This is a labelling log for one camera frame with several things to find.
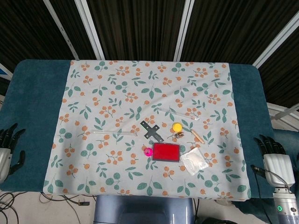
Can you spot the red ink pad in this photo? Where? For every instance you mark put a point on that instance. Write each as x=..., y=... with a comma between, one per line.
x=166, y=152

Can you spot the small metal clip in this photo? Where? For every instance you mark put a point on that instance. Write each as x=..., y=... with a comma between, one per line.
x=179, y=135

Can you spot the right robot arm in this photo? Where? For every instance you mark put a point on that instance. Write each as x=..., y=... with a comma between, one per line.
x=285, y=205

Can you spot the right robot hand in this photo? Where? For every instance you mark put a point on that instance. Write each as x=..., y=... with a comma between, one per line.
x=278, y=165

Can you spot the clear glass tube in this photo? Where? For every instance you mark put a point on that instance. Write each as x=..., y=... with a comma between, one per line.
x=114, y=132
x=178, y=112

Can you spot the black metal cross bracket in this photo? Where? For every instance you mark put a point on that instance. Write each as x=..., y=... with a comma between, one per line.
x=150, y=132

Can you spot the yellow round cap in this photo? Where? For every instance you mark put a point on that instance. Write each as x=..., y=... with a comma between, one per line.
x=177, y=127

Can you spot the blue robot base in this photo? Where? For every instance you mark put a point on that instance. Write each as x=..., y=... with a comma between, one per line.
x=143, y=210

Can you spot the teal table cover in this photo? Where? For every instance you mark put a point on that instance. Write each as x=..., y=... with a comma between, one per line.
x=30, y=130

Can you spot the white plastic bag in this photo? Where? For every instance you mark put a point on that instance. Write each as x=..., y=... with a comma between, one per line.
x=194, y=162

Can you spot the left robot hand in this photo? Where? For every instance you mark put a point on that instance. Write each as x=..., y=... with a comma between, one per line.
x=5, y=156

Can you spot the floral patterned cloth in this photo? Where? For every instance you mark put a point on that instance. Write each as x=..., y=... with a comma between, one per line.
x=149, y=130

